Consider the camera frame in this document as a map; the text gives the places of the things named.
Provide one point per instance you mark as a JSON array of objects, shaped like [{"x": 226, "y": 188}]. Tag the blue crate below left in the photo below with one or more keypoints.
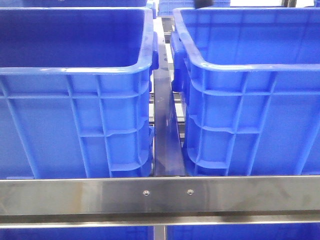
[{"x": 79, "y": 233}]

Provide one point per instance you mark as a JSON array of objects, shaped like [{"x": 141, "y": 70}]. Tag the blue crate far left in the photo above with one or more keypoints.
[{"x": 79, "y": 3}]

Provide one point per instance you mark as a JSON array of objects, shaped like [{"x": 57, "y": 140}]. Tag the steel centre divider bar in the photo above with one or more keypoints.
[{"x": 168, "y": 157}]

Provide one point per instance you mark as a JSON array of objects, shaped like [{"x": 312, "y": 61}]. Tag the blue crate far centre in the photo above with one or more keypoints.
[{"x": 165, "y": 7}]

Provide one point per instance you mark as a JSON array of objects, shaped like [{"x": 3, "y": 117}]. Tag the blue plastic crate right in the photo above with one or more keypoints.
[{"x": 250, "y": 79}]

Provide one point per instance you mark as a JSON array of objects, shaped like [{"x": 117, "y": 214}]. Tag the blue plastic crate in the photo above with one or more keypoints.
[
  {"x": 74, "y": 92},
  {"x": 250, "y": 79}
]

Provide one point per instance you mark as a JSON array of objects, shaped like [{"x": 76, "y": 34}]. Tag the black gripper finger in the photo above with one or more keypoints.
[{"x": 203, "y": 3}]

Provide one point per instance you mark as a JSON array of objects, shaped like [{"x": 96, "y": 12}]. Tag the blue crate below right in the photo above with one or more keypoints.
[{"x": 285, "y": 231}]

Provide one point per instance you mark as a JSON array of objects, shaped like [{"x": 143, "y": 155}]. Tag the blue plastic crate left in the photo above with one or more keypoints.
[{"x": 74, "y": 92}]

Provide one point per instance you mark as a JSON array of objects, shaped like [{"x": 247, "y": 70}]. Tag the stainless steel front rail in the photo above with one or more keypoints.
[{"x": 104, "y": 202}]

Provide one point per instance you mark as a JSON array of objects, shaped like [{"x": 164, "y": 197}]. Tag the blue crate below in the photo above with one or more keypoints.
[
  {"x": 79, "y": 233},
  {"x": 285, "y": 231}
]

